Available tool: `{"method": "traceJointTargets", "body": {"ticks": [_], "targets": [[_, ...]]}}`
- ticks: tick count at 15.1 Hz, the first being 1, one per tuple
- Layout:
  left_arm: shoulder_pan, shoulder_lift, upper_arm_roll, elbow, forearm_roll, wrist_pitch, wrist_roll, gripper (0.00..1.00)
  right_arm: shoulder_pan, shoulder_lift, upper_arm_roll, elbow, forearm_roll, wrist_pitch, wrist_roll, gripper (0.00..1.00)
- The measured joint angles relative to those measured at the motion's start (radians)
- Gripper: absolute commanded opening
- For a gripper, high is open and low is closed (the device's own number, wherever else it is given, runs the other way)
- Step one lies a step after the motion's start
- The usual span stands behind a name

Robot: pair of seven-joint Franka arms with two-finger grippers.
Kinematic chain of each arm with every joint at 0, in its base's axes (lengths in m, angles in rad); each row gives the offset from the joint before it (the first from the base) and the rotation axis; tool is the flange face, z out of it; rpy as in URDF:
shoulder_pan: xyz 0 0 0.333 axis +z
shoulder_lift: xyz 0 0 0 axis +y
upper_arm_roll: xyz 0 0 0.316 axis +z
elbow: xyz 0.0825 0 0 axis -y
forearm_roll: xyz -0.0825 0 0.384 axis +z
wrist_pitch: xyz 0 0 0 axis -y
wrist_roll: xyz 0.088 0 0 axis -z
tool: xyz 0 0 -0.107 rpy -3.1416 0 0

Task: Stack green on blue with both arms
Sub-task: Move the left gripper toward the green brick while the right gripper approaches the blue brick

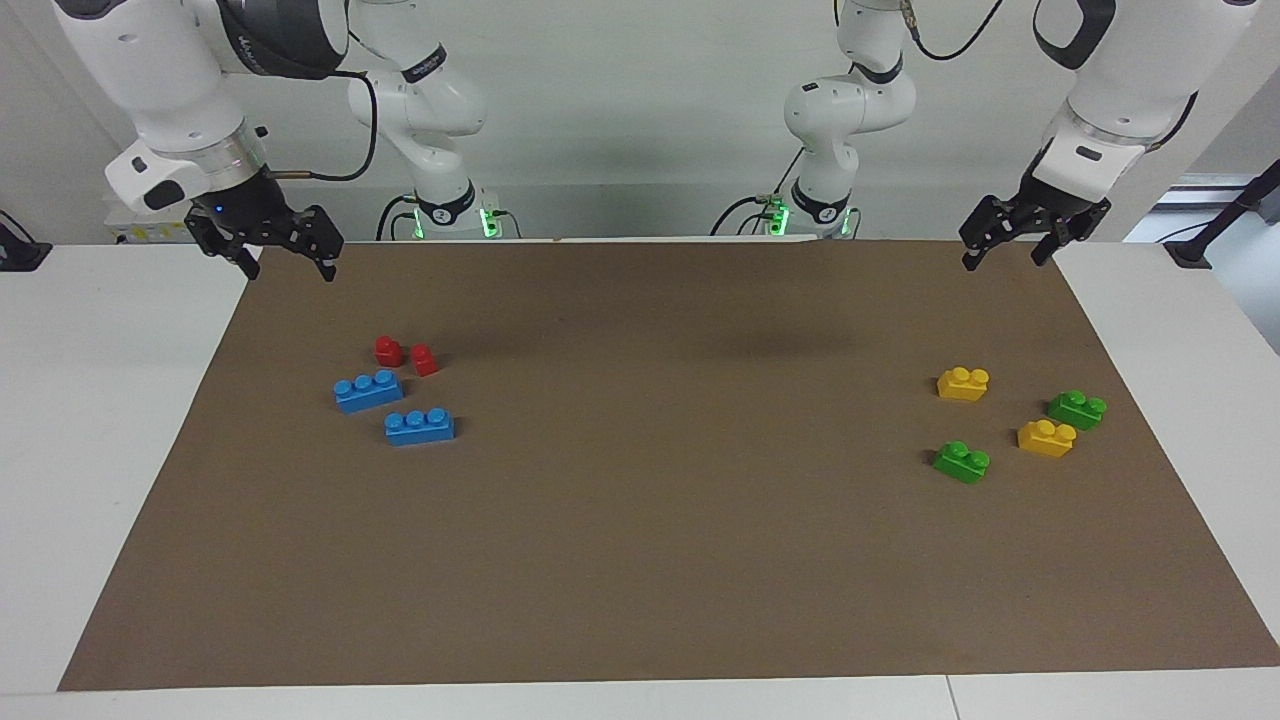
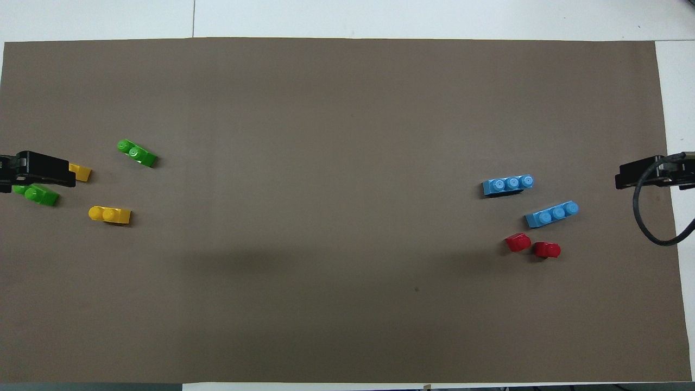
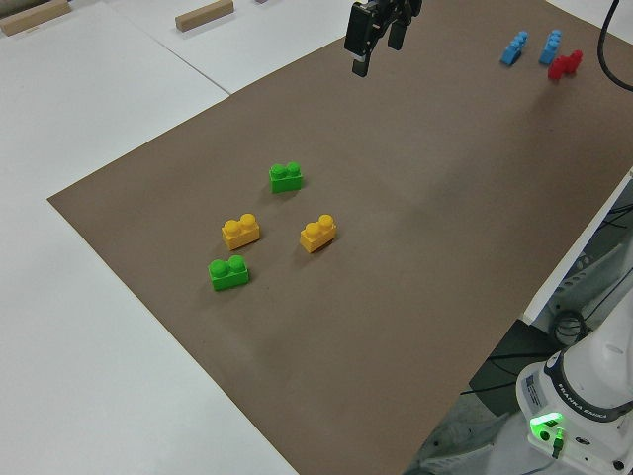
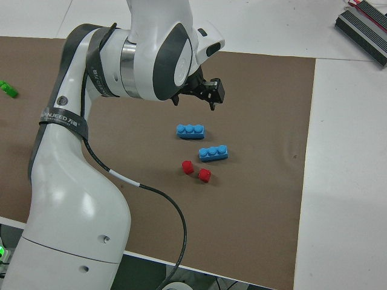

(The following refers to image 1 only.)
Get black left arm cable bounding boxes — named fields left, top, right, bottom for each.
left=900, top=0, right=1004, bottom=63

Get black base cables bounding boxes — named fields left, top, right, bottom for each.
left=375, top=193, right=421, bottom=241
left=710, top=148, right=806, bottom=237

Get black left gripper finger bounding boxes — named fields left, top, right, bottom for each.
left=958, top=195, right=1025, bottom=273
left=1030, top=200, right=1113, bottom=268

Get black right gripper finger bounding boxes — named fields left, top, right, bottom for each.
left=288, top=205, right=346, bottom=283
left=185, top=205, right=261, bottom=281

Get green two-stud toy block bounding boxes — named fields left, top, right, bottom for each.
left=1047, top=389, right=1108, bottom=432
left=932, top=440, right=991, bottom=485

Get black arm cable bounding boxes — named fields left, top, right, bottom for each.
left=900, top=0, right=1004, bottom=63
left=262, top=70, right=379, bottom=184

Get black table clamp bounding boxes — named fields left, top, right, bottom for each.
left=0, top=210, right=53, bottom=273

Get yellow two-stud toy block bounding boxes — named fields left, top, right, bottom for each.
left=936, top=366, right=991, bottom=403
left=1016, top=419, right=1078, bottom=459

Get white box yellow label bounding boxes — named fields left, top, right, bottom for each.
left=105, top=205, right=196, bottom=246

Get black left base cables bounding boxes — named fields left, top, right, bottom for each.
left=710, top=148, right=806, bottom=237

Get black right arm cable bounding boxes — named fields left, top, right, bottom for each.
left=262, top=70, right=379, bottom=184

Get brown table mat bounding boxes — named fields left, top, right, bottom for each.
left=57, top=238, right=1280, bottom=693

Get black right base cables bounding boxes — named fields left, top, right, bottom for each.
left=375, top=193, right=421, bottom=241

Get blue three-stud toy block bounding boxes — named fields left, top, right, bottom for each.
left=333, top=369, right=407, bottom=415
left=384, top=407, right=456, bottom=447

